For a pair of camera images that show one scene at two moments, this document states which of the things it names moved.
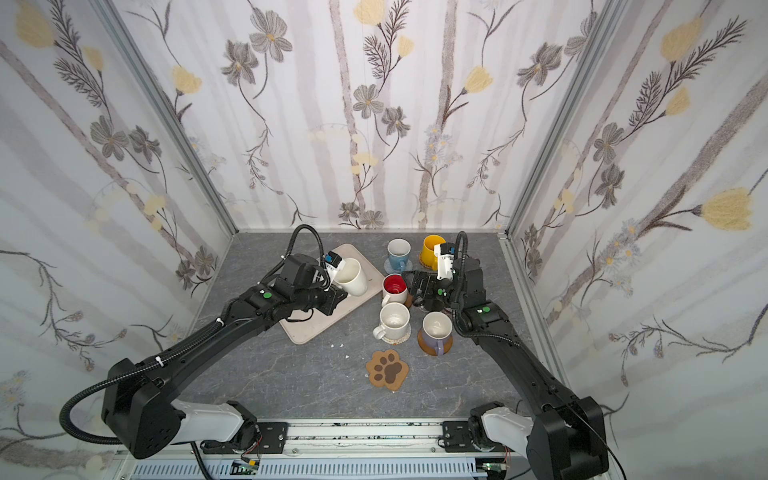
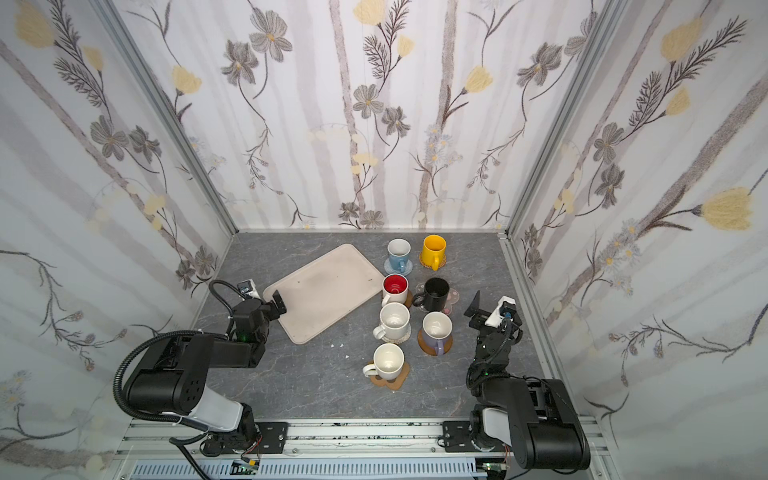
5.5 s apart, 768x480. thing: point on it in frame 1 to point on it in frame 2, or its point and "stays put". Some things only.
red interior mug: x=394 y=289 stays put
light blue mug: x=398 y=252 stays put
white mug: x=394 y=322 stays put
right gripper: x=427 y=288 to x=482 y=321
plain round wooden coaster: x=431 y=350 stays put
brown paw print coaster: x=387 y=370 stays put
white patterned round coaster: x=399 y=340 stays put
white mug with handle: x=351 y=278 to x=388 y=363
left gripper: x=330 y=297 to x=267 y=309
